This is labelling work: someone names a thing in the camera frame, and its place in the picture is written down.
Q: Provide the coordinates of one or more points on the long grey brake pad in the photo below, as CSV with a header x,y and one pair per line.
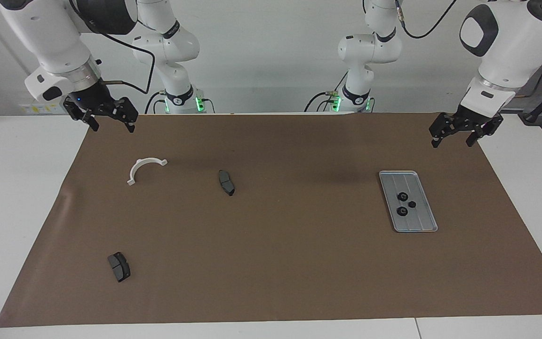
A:
x,y
226,182

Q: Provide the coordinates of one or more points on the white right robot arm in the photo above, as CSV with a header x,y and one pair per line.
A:
x,y
50,33

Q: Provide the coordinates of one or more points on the white curved plastic bracket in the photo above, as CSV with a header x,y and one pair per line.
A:
x,y
135,167

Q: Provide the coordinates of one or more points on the silver metal tray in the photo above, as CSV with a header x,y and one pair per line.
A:
x,y
417,222

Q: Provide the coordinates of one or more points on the short grey brake pad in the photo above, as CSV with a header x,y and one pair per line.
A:
x,y
119,267

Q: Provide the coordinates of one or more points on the brown paper table mat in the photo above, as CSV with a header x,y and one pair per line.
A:
x,y
275,259

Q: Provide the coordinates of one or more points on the white wall socket box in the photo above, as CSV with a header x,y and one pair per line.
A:
x,y
33,109

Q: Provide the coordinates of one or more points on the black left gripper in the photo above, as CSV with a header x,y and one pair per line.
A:
x,y
473,120

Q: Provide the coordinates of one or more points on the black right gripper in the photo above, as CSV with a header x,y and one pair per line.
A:
x,y
92,99

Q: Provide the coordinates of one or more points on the black bearing gear silver hub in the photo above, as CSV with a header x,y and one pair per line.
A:
x,y
402,211
402,196

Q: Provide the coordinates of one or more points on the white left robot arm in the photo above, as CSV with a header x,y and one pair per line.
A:
x,y
515,47

